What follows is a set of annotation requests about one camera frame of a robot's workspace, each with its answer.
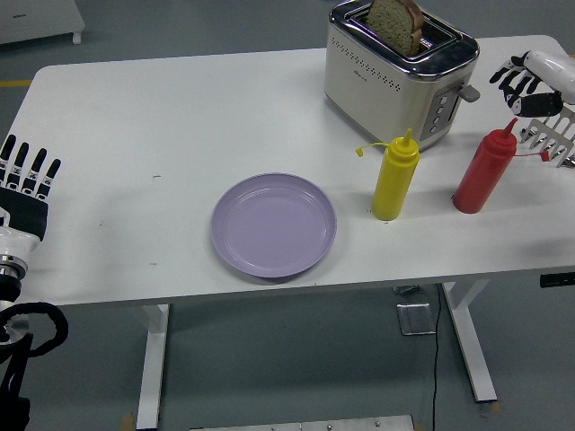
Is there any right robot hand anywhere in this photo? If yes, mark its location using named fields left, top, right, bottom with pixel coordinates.
left=489, top=49, right=575, bottom=119

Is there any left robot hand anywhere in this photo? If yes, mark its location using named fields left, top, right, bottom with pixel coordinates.
left=0, top=134, right=63, bottom=260

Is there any brown bread slice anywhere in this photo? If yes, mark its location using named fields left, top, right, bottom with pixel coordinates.
left=366, top=0, right=424, bottom=57

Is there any purple plate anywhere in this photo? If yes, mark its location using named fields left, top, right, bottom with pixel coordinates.
left=210, top=172, right=338, bottom=280

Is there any square metal floor plate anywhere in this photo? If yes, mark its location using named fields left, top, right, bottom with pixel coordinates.
left=396, top=302, right=438, bottom=337

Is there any metal toast rack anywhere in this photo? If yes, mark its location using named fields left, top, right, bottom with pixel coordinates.
left=519, top=105, right=575, bottom=170

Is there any red squeeze bottle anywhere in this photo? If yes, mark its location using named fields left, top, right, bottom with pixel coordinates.
left=451, top=117, right=550, bottom=215

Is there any cream and chrome toaster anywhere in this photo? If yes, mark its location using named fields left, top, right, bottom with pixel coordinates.
left=323, top=0, right=482, bottom=153

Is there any yellow squeeze bottle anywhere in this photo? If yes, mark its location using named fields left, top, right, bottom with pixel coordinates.
left=355, top=128, right=421, bottom=222

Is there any white cabinet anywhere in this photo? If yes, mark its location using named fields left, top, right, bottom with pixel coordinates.
left=0, top=0, right=85, bottom=46

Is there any white table leg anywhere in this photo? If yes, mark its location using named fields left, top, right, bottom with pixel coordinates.
left=135, top=303, right=171, bottom=430
left=439, top=278, right=499, bottom=403

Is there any black table control panel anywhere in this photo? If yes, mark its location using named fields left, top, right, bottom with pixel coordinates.
left=540, top=272, right=575, bottom=288

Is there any black floor cable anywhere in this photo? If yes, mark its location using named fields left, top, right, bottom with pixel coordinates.
left=429, top=283, right=444, bottom=431

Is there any long metal base plate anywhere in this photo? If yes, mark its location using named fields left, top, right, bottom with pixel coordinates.
left=188, top=413, right=415, bottom=431

